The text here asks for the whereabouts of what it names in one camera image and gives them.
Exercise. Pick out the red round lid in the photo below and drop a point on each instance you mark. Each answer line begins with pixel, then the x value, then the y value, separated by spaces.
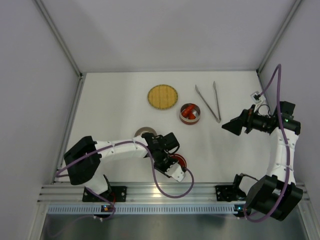
pixel 181 160

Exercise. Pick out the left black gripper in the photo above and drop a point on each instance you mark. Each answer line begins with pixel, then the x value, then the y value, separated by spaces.
pixel 169 163

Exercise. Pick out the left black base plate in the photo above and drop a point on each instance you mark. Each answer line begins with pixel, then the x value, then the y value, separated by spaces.
pixel 114 194

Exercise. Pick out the steel bowl beige rim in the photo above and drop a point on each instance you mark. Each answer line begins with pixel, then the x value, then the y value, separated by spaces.
pixel 145 131

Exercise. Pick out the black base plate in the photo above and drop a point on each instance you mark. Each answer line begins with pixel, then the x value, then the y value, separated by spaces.
pixel 114 194
pixel 229 193

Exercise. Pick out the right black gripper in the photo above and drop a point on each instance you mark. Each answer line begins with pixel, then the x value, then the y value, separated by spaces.
pixel 249 121

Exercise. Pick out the aluminium mounting rail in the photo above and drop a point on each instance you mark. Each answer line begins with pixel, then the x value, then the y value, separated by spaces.
pixel 139 198

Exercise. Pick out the round bamboo tray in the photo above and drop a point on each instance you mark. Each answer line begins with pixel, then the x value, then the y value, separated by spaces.
pixel 162 97

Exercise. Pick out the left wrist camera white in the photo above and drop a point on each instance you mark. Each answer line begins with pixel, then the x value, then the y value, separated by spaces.
pixel 176 172

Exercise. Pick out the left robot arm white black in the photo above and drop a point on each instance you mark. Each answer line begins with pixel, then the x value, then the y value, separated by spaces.
pixel 87 159

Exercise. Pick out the steel bowl red rim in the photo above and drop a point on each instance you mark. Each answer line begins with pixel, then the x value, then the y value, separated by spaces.
pixel 196 111

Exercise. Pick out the beige round lid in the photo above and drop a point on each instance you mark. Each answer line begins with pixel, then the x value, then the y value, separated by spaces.
pixel 145 130

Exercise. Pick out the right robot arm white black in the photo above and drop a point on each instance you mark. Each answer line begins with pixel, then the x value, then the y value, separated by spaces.
pixel 275 192

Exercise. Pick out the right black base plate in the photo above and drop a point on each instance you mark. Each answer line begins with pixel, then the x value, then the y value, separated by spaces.
pixel 229 193

